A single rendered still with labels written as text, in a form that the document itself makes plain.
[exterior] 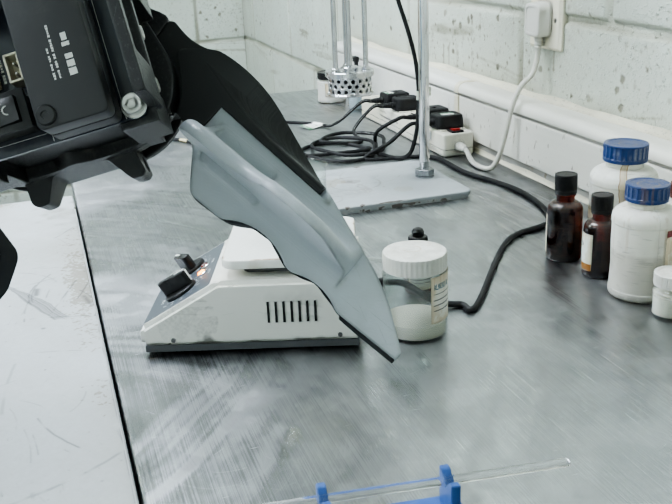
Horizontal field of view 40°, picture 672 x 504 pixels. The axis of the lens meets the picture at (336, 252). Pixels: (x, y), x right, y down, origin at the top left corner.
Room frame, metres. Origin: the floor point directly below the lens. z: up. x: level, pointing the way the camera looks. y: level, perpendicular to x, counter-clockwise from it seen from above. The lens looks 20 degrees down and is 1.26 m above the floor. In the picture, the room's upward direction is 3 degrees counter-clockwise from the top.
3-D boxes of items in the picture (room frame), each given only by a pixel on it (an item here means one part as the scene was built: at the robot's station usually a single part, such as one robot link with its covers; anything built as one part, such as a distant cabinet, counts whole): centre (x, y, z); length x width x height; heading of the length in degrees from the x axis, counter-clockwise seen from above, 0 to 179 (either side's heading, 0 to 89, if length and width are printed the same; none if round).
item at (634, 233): (0.85, -0.30, 0.96); 0.06 x 0.06 x 0.11
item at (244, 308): (0.82, 0.07, 0.94); 0.22 x 0.13 x 0.08; 89
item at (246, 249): (0.81, 0.04, 0.98); 0.12 x 0.12 x 0.01; 89
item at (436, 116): (1.49, -0.18, 0.95); 0.07 x 0.04 x 0.02; 107
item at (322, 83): (1.99, -0.01, 0.93); 0.06 x 0.06 x 0.06
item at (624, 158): (0.96, -0.31, 0.96); 0.07 x 0.07 x 0.13
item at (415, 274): (0.78, -0.07, 0.94); 0.06 x 0.06 x 0.08
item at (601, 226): (0.91, -0.28, 0.94); 0.04 x 0.04 x 0.09
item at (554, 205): (0.96, -0.25, 0.95); 0.04 x 0.04 x 0.10
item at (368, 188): (1.26, -0.02, 0.91); 0.30 x 0.20 x 0.01; 107
